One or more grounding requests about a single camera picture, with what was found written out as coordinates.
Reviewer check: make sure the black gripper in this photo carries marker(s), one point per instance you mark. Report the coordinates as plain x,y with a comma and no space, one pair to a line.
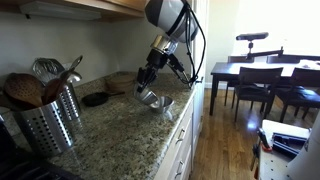
155,65

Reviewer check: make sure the small steel bowl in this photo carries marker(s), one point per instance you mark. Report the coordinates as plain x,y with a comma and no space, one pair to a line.
145,95

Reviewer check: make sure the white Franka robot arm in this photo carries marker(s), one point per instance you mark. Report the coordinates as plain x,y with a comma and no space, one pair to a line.
166,13

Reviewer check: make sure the stack of wooden trivets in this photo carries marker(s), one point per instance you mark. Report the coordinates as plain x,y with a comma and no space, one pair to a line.
120,83

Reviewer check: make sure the white pantry door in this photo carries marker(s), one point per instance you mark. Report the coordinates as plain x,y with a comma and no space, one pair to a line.
200,110

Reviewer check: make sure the metal ladle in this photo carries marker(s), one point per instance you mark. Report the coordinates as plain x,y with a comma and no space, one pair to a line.
76,63

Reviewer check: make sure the small perforated steel utensil holder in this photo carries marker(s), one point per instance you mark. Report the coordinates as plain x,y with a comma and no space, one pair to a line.
71,101

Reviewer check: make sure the wooden lower cabinet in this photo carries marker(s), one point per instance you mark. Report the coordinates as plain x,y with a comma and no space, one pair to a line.
181,150

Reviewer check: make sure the wooden cabinet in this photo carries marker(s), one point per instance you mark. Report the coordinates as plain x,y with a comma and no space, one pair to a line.
100,5
181,150

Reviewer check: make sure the wooden upper cabinet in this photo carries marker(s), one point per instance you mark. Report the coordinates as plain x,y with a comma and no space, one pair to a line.
100,5

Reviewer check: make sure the dark wooden dining table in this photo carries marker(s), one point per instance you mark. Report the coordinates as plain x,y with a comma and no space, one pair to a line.
233,69

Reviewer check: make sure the dark wooden dining chair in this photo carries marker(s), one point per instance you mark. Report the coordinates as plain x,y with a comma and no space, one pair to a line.
256,85
283,59
301,90
233,60

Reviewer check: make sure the dark wooden spoon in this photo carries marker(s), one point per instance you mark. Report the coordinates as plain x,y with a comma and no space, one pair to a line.
53,88

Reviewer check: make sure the large perforated steel utensil holder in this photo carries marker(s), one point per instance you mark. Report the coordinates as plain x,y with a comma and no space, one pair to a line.
46,128

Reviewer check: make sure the under-cabinet light bar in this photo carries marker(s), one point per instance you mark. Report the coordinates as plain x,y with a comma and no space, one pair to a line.
60,10

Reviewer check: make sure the wooden slotted spoon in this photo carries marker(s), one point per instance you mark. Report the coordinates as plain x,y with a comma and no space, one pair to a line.
23,88

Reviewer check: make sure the black bar clamp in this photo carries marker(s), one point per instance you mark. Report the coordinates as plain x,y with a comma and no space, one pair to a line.
255,160

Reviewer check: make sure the black tool case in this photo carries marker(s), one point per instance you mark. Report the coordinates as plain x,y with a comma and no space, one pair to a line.
288,143

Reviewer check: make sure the perforated workbench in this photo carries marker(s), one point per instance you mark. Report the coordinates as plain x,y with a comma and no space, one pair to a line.
280,160

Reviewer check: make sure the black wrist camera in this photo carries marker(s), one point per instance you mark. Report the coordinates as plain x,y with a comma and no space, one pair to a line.
175,64

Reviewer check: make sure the black stereo camera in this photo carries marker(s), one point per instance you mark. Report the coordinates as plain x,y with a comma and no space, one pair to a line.
252,36

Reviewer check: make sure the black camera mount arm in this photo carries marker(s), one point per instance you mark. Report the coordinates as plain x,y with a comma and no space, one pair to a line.
263,53

